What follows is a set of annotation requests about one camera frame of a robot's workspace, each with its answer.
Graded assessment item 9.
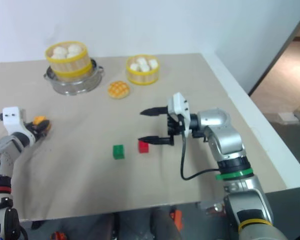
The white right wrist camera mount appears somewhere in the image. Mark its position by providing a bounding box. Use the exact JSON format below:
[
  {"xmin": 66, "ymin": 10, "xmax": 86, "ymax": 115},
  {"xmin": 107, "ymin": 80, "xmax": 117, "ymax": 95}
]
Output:
[{"xmin": 166, "ymin": 92, "xmax": 192, "ymax": 138}]

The green cube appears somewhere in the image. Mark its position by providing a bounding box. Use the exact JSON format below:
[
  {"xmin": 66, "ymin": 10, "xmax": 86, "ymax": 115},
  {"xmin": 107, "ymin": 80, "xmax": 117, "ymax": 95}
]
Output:
[{"xmin": 112, "ymin": 144, "xmax": 126, "ymax": 160}]

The red cube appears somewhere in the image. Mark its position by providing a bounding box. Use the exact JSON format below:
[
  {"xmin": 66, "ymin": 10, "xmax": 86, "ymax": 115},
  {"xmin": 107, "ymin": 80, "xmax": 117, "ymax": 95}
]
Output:
[{"xmin": 138, "ymin": 140, "xmax": 150, "ymax": 154}]

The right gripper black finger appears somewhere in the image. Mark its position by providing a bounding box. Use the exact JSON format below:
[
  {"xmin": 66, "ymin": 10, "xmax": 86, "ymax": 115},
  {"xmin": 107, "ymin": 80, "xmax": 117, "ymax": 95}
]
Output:
[
  {"xmin": 139, "ymin": 105, "xmax": 169, "ymax": 118},
  {"xmin": 137, "ymin": 135, "xmax": 171, "ymax": 146}
]

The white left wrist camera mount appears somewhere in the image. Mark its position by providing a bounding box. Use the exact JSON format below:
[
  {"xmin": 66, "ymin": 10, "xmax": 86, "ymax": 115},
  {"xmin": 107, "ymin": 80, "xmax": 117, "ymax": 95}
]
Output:
[{"xmin": 2, "ymin": 106, "xmax": 28, "ymax": 137}]

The pineapple bun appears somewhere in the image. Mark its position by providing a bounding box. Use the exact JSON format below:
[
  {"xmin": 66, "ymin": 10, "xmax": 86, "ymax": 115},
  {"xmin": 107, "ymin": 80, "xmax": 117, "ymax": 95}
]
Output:
[{"xmin": 107, "ymin": 80, "xmax": 132, "ymax": 100}]

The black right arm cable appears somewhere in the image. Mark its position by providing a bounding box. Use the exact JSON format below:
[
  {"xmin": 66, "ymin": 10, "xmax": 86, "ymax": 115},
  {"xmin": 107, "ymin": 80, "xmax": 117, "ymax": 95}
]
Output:
[{"xmin": 179, "ymin": 113, "xmax": 221, "ymax": 181}]

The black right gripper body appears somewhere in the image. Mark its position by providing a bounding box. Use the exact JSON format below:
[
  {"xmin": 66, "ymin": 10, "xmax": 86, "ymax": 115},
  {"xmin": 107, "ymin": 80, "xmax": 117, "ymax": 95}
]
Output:
[{"xmin": 165, "ymin": 111, "xmax": 186, "ymax": 147}]

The tall yellow-rimmed bamboo steamer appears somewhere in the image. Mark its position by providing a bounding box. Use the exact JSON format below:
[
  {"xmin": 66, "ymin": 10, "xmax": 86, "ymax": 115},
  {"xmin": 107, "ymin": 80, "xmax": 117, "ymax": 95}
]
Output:
[{"xmin": 45, "ymin": 40, "xmax": 94, "ymax": 79}]

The silver metal pot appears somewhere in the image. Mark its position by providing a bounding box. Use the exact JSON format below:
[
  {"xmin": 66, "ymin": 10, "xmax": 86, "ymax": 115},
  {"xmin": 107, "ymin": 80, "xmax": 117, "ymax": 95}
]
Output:
[{"xmin": 43, "ymin": 58, "xmax": 106, "ymax": 97}]

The short yellow-rimmed bamboo steamer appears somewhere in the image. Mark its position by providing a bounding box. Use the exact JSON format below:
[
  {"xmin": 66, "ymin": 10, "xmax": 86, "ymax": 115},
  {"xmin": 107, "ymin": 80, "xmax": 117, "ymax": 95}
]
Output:
[{"xmin": 125, "ymin": 54, "xmax": 161, "ymax": 86}]

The beige tablecloth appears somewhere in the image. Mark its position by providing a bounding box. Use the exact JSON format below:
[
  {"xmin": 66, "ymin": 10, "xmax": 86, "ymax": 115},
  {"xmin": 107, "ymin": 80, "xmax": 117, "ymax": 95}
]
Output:
[{"xmin": 0, "ymin": 52, "xmax": 288, "ymax": 222}]

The orange and black object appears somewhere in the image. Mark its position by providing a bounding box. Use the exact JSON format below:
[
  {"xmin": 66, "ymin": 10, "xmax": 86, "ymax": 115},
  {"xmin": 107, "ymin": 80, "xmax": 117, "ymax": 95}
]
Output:
[
  {"xmin": 169, "ymin": 209, "xmax": 184, "ymax": 232},
  {"xmin": 50, "ymin": 231, "xmax": 66, "ymax": 240}
]

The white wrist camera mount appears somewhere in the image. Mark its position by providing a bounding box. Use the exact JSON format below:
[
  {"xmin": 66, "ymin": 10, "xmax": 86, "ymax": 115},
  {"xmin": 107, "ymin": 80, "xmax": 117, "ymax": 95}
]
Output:
[
  {"xmin": 166, "ymin": 92, "xmax": 192, "ymax": 138},
  {"xmin": 2, "ymin": 106, "xmax": 28, "ymax": 137}
]

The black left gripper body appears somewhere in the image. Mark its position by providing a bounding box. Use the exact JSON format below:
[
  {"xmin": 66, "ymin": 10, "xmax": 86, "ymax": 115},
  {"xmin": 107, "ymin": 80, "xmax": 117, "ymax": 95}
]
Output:
[{"xmin": 24, "ymin": 121, "xmax": 40, "ymax": 144}]

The orange cube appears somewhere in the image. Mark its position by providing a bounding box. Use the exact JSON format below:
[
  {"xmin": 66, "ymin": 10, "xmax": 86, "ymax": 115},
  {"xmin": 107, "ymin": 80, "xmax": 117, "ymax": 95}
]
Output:
[{"xmin": 32, "ymin": 115, "xmax": 52, "ymax": 133}]

